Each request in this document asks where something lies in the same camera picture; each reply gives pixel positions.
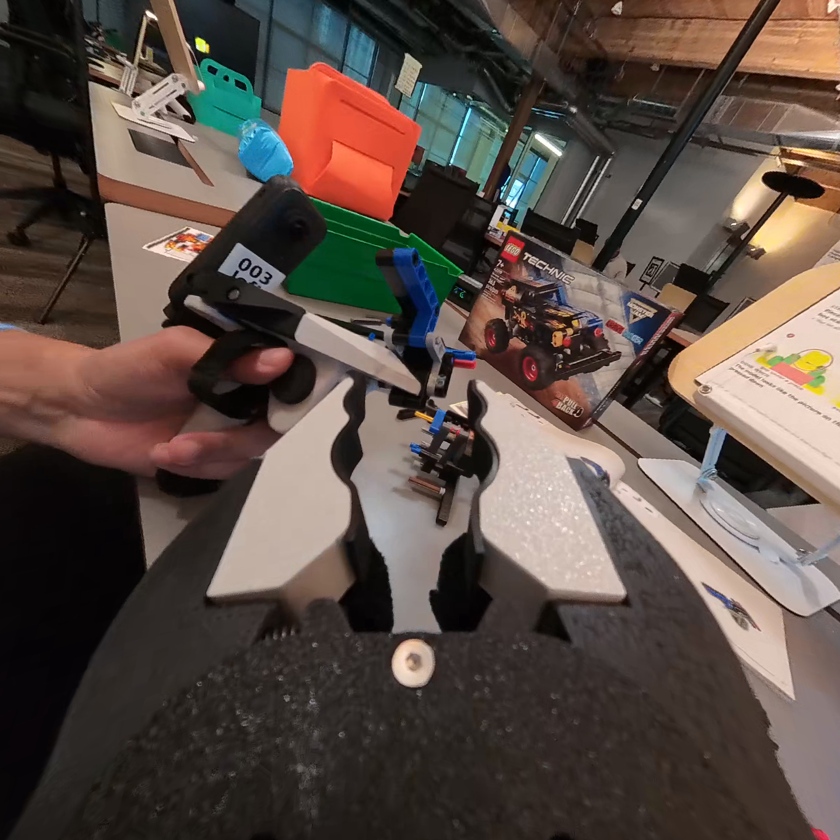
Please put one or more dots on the person's left hand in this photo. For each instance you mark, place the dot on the person's left hand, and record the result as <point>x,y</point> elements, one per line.
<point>131,387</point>

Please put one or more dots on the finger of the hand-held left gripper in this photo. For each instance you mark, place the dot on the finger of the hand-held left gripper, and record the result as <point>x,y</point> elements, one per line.
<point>354,354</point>

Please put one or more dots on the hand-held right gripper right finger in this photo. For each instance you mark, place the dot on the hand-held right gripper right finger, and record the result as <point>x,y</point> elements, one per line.
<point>544,525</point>

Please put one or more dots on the blue plastic bag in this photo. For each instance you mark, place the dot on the blue plastic bag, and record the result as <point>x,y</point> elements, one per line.
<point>266,151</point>

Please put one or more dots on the small blue black lego assembly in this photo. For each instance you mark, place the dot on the small blue black lego assembly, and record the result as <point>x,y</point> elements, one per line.
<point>417,308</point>

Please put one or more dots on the colourful printed card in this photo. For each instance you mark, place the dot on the colourful printed card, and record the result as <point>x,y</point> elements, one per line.
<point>180,244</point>

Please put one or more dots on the black office chair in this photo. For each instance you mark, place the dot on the black office chair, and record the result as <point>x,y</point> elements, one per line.
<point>39,98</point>

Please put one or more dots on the black lego chassis flame print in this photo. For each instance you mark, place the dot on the black lego chassis flame print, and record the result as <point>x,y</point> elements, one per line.
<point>446,453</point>

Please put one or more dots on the lego instruction booklet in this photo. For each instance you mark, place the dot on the lego instruction booklet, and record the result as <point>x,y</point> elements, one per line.
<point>787,367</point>

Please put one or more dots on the green plastic bin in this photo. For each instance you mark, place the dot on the green plastic bin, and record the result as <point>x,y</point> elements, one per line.
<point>354,262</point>

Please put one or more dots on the white folding stand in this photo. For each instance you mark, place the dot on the white folding stand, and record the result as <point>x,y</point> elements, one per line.
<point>154,102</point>

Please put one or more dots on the lego set box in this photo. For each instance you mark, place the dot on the lego set box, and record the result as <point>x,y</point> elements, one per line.
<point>564,328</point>

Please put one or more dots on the orange box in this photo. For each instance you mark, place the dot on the orange box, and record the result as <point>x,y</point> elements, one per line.
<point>341,131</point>

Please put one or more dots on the teal plastic basket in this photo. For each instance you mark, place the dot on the teal plastic basket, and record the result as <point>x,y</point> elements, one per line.
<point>223,98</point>

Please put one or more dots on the black slanted pole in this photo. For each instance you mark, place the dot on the black slanted pole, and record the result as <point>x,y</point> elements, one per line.
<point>689,124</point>

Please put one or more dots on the wooden book stand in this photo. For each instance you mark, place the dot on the wooden book stand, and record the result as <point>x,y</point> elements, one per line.
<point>722,341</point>

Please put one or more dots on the small black device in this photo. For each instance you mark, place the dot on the small black device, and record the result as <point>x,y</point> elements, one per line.
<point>466,293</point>

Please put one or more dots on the white printed paper sheet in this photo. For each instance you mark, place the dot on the white printed paper sheet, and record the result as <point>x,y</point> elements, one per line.
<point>709,590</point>

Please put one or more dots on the black trousers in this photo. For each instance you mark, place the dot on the black trousers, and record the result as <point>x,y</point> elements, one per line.
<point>59,590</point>

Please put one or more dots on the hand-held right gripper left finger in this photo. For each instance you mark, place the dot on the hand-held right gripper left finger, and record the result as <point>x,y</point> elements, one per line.
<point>289,512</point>

